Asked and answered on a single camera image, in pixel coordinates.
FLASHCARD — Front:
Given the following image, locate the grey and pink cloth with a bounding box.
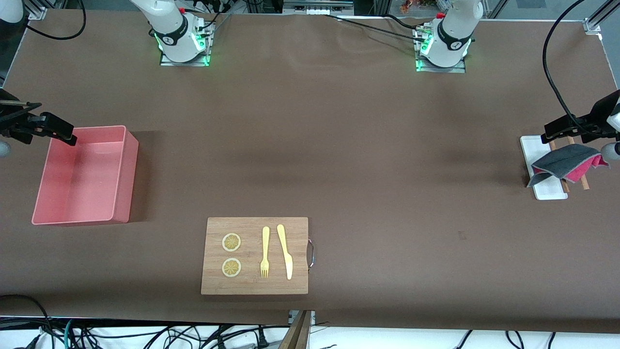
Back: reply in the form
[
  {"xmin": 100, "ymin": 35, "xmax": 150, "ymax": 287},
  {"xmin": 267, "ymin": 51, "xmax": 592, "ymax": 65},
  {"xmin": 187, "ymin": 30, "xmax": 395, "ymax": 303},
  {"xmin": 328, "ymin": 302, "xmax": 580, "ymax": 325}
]
[{"xmin": 527, "ymin": 143, "xmax": 610, "ymax": 188}]

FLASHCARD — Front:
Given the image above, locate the white rectangular tray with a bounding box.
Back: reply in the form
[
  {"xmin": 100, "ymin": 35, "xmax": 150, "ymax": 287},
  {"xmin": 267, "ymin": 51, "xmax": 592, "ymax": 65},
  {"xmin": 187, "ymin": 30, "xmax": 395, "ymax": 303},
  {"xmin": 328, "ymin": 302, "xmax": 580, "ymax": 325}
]
[{"xmin": 520, "ymin": 135, "xmax": 568, "ymax": 201}]

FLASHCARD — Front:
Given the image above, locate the pink plastic bin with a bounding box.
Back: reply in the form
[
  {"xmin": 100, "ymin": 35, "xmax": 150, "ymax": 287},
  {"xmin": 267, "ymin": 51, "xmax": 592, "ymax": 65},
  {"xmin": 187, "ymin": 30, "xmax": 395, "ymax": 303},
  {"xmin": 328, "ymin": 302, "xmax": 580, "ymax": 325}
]
[{"xmin": 31, "ymin": 125, "xmax": 140, "ymax": 226}]

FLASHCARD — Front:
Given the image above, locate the yellow plastic fork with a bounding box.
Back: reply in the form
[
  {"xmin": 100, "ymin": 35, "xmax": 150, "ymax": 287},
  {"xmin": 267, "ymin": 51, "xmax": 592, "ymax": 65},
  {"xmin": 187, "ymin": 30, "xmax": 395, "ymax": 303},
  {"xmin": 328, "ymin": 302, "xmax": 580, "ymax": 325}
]
[{"xmin": 260, "ymin": 226, "xmax": 270, "ymax": 279}]

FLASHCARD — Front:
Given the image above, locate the wooden cutting board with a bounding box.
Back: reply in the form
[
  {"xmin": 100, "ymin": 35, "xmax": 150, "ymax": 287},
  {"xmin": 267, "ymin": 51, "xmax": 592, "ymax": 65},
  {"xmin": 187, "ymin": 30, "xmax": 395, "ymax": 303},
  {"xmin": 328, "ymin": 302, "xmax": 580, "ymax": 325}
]
[{"xmin": 201, "ymin": 217, "xmax": 315, "ymax": 295}]

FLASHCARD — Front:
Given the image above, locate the yellow plastic knife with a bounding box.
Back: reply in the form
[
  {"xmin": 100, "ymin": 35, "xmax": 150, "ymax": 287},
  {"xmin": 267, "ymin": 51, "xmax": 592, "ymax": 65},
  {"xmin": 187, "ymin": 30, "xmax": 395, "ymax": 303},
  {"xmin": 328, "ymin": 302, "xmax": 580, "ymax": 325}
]
[{"xmin": 277, "ymin": 224, "xmax": 294, "ymax": 281}]

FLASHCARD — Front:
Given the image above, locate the grey power strip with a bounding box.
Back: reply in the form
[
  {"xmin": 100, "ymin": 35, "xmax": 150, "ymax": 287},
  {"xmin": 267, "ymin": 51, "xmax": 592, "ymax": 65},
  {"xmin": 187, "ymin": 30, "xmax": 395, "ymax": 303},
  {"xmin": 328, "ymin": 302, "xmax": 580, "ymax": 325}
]
[{"xmin": 283, "ymin": 0, "xmax": 354, "ymax": 15}]

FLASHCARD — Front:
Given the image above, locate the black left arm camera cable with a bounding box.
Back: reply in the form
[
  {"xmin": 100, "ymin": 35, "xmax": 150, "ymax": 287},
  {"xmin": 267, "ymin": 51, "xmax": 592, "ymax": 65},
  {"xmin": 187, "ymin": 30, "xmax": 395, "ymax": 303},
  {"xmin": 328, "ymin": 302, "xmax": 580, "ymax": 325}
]
[{"xmin": 542, "ymin": 0, "xmax": 589, "ymax": 127}]

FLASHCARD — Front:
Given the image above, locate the aluminium frame post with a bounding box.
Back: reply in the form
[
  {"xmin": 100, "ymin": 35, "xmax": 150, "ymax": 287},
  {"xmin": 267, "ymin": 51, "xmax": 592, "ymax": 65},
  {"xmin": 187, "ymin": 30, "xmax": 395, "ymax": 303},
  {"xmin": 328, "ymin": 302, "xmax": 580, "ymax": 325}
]
[
  {"xmin": 584, "ymin": 0, "xmax": 620, "ymax": 34},
  {"xmin": 27, "ymin": 0, "xmax": 49, "ymax": 21}
]

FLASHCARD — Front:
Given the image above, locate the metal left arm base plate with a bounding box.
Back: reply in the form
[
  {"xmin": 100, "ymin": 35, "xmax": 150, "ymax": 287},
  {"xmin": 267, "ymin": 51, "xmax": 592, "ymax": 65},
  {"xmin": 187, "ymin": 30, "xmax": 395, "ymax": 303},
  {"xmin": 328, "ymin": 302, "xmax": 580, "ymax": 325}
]
[{"xmin": 416, "ymin": 27, "xmax": 466, "ymax": 73}]

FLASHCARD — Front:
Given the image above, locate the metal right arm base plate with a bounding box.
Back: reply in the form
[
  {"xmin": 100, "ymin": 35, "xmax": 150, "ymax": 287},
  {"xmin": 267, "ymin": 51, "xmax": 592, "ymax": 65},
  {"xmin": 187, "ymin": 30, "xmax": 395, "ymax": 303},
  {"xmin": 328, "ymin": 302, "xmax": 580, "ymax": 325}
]
[{"xmin": 160, "ymin": 19, "xmax": 212, "ymax": 67}]

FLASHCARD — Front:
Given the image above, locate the black looped floor cable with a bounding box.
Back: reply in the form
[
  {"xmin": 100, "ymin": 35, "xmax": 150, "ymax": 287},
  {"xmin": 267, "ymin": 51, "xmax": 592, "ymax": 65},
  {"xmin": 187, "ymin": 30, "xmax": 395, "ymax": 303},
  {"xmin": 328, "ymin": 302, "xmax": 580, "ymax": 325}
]
[{"xmin": 0, "ymin": 294, "xmax": 55, "ymax": 349}]

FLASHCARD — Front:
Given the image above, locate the black cable across table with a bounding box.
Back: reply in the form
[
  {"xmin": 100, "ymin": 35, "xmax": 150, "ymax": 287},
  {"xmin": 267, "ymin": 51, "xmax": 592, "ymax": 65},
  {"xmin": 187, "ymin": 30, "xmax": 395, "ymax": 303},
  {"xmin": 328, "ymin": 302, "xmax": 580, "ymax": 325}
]
[{"xmin": 320, "ymin": 14, "xmax": 432, "ymax": 42}]

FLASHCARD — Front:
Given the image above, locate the small metal bracket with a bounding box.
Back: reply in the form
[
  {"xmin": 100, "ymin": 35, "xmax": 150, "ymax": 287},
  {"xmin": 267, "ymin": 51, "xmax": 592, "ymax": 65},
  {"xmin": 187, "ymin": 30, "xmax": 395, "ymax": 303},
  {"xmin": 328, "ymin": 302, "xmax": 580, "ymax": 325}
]
[{"xmin": 288, "ymin": 310, "xmax": 316, "ymax": 326}]

